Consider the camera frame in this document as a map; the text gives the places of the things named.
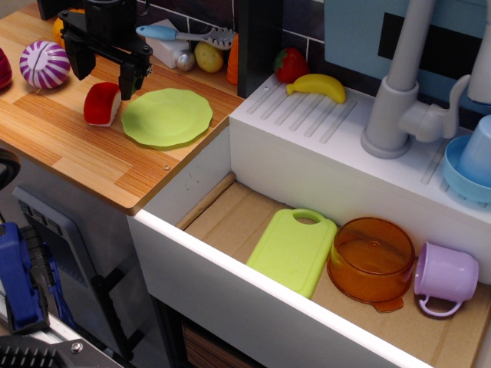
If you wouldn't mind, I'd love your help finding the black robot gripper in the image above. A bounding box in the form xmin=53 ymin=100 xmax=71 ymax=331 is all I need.
xmin=58 ymin=1 xmax=152 ymax=100

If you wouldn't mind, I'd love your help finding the red and white toy sushi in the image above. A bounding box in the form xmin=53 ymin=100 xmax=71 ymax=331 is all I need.
xmin=84 ymin=82 xmax=121 ymax=127

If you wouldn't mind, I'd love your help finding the green plastic plate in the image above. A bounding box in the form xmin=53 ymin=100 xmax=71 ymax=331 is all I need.
xmin=121 ymin=88 xmax=213 ymax=147

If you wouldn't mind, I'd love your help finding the purple striped toy onion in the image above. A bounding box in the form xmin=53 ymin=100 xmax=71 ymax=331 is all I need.
xmin=19 ymin=41 xmax=71 ymax=89

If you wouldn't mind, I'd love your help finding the orange toy pumpkin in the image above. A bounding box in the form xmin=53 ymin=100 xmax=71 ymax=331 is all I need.
xmin=52 ymin=8 xmax=85 ymax=48

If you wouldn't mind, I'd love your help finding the white toy salt shaker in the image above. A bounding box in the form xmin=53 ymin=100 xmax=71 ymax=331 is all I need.
xmin=145 ymin=38 xmax=196 ymax=71

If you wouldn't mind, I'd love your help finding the dark red toy vegetable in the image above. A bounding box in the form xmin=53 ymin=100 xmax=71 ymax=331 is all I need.
xmin=0 ymin=49 xmax=12 ymax=90

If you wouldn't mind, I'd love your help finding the yellow toy potato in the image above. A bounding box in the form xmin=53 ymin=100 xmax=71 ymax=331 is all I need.
xmin=194 ymin=41 xmax=224 ymax=73

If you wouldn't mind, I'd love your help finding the orange toy carrot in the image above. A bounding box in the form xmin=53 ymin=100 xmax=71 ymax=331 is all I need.
xmin=226 ymin=34 xmax=239 ymax=85

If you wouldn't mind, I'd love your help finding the red toy strawberry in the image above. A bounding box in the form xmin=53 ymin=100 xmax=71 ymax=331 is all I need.
xmin=272 ymin=48 xmax=311 ymax=84

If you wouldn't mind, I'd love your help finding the grey toy oven door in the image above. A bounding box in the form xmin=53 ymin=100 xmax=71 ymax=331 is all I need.
xmin=13 ymin=186 xmax=166 ymax=367

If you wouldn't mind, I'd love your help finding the yellow toy banana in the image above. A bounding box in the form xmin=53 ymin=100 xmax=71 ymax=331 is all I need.
xmin=286 ymin=74 xmax=347 ymax=104

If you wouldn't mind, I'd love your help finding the white toy sink unit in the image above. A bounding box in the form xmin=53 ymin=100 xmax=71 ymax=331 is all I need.
xmin=128 ymin=78 xmax=490 ymax=367

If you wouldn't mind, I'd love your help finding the green toy cutting board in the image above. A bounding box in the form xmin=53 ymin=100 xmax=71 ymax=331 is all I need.
xmin=246 ymin=209 xmax=338 ymax=299

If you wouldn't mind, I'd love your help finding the blue clamp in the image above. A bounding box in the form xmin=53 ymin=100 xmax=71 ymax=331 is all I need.
xmin=1 ymin=222 xmax=76 ymax=335

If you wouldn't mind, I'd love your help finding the grey toy faucet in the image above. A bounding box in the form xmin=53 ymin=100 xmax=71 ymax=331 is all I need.
xmin=361 ymin=1 xmax=470 ymax=159

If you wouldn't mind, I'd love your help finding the orange transparent toy pot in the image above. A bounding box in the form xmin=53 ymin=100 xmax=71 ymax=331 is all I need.
xmin=327 ymin=217 xmax=415 ymax=313

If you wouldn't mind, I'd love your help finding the light blue plastic cup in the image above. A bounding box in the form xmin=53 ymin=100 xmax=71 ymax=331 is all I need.
xmin=457 ymin=115 xmax=490 ymax=187

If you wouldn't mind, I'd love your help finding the light blue plastic bowl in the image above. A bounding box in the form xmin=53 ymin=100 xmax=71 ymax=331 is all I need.
xmin=442 ymin=135 xmax=490 ymax=204

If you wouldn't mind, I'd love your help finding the purple plastic toy cup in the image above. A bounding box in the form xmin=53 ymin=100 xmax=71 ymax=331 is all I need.
xmin=414 ymin=242 xmax=479 ymax=318

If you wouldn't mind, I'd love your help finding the blue handled grey pasta spoon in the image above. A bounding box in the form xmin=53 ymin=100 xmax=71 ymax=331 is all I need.
xmin=136 ymin=25 xmax=236 ymax=51

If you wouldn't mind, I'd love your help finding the black oven door handle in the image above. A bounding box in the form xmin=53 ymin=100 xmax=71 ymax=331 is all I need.
xmin=91 ymin=268 xmax=144 ymax=361

